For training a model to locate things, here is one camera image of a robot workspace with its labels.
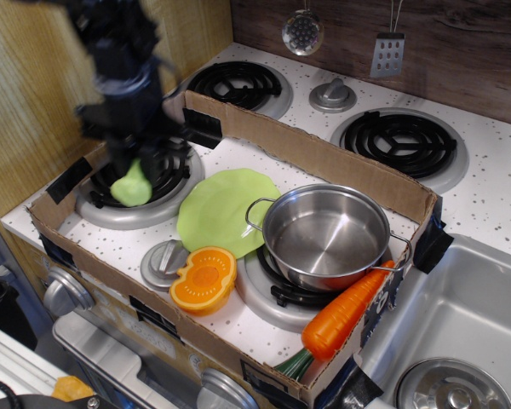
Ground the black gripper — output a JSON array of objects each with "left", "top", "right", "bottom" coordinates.
[{"left": 75, "top": 70, "right": 187, "bottom": 187}]

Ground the green toy broccoli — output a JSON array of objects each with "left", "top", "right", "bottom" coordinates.
[{"left": 110, "top": 158, "right": 152, "bottom": 207}]

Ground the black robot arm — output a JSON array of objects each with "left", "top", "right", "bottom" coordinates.
[{"left": 60, "top": 1, "right": 181, "bottom": 184}]

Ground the stainless steel pan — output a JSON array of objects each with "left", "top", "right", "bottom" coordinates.
[{"left": 250, "top": 183, "right": 395, "bottom": 292}]

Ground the front left black burner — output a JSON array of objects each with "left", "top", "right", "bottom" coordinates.
[{"left": 76, "top": 136, "right": 204, "bottom": 230}]

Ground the black burner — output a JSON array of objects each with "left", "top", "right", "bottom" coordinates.
[
  {"left": 76, "top": 136, "right": 204, "bottom": 230},
  {"left": 236, "top": 246, "right": 338, "bottom": 333},
  {"left": 330, "top": 107, "right": 469, "bottom": 194},
  {"left": 182, "top": 61, "right": 293, "bottom": 119}
]

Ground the cardboard fence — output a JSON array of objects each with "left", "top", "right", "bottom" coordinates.
[{"left": 28, "top": 91, "right": 451, "bottom": 408}]

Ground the light green plate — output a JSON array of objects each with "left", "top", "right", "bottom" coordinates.
[{"left": 176, "top": 169, "right": 280, "bottom": 258}]

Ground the front silver stove knob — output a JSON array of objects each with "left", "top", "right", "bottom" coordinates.
[{"left": 140, "top": 239, "right": 189, "bottom": 292}]

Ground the silver stove knob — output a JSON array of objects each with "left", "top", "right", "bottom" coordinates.
[
  {"left": 140, "top": 239, "right": 189, "bottom": 292},
  {"left": 309, "top": 78, "right": 357, "bottom": 113}
]

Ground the back left black burner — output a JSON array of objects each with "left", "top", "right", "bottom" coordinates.
[{"left": 182, "top": 61, "right": 293, "bottom": 119}]

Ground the orange toy pumpkin half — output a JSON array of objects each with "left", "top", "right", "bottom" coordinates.
[{"left": 169, "top": 246, "right": 237, "bottom": 316}]

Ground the left silver oven knob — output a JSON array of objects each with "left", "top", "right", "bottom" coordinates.
[{"left": 43, "top": 267, "right": 95, "bottom": 317}]

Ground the silver oven knob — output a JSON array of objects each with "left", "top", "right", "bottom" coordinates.
[
  {"left": 196, "top": 368, "right": 259, "bottom": 409},
  {"left": 43, "top": 267, "right": 95, "bottom": 317}
]

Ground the front right black burner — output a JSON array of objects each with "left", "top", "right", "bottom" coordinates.
[{"left": 236, "top": 246, "right": 338, "bottom": 333}]

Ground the back silver stove knob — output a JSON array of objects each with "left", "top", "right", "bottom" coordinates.
[{"left": 309, "top": 78, "right": 357, "bottom": 113}]

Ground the hanging silver skimmer ladle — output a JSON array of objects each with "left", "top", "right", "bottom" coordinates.
[{"left": 282, "top": 1, "right": 324, "bottom": 56}]

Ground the small orange object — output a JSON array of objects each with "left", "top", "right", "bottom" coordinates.
[{"left": 51, "top": 375, "right": 95, "bottom": 402}]

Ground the right silver oven knob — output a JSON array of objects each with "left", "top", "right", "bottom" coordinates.
[{"left": 196, "top": 368, "right": 259, "bottom": 409}]

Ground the orange toy carrot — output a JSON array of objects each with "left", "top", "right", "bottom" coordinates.
[{"left": 274, "top": 260, "right": 395, "bottom": 380}]

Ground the hanging silver spatula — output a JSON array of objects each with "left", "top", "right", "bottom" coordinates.
[{"left": 370, "top": 0, "right": 405, "bottom": 78}]

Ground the back right black burner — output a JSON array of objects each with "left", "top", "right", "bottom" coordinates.
[{"left": 330, "top": 107, "right": 469, "bottom": 194}]

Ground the silver sink basin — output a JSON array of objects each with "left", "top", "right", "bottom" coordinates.
[{"left": 361, "top": 235, "right": 511, "bottom": 408}]

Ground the silver sink drain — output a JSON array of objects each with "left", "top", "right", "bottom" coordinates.
[{"left": 393, "top": 358, "right": 511, "bottom": 409}]

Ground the silver oven door handle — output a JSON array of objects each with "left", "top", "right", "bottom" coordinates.
[{"left": 53, "top": 312, "right": 199, "bottom": 408}]

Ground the black cable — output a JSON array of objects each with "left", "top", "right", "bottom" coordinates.
[{"left": 0, "top": 375, "right": 20, "bottom": 409}]

